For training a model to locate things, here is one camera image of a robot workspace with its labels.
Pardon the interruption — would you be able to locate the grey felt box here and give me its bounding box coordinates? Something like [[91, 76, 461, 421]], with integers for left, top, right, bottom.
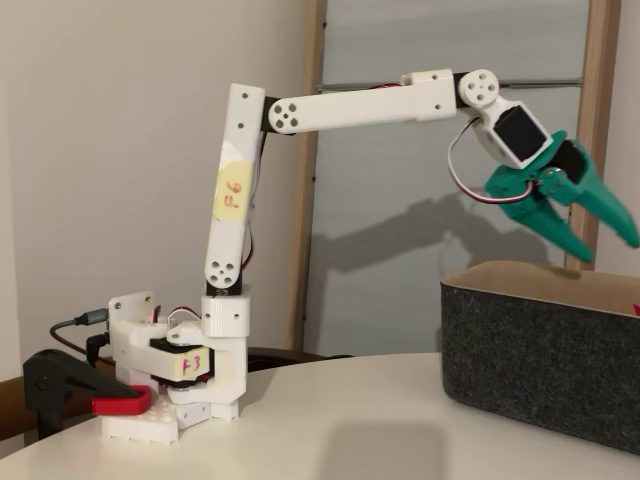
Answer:
[[439, 259, 640, 456]]

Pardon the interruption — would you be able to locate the metal rod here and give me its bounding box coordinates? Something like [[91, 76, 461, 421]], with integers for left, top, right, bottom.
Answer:
[[315, 76, 585, 94]]

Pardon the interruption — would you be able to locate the black clamp with red pad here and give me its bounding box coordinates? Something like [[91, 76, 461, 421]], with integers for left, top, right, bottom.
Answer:
[[22, 351, 151, 444]]

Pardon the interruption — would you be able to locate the black power cable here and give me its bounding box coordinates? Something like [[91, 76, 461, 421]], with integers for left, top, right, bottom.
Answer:
[[85, 335, 115, 369]]

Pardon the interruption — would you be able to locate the grey usb cable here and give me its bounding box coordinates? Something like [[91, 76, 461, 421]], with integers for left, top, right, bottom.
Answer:
[[49, 309, 110, 362]]

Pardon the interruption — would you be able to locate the wooden frame with frosted panel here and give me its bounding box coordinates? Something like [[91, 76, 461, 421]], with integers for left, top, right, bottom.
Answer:
[[287, 0, 621, 354]]

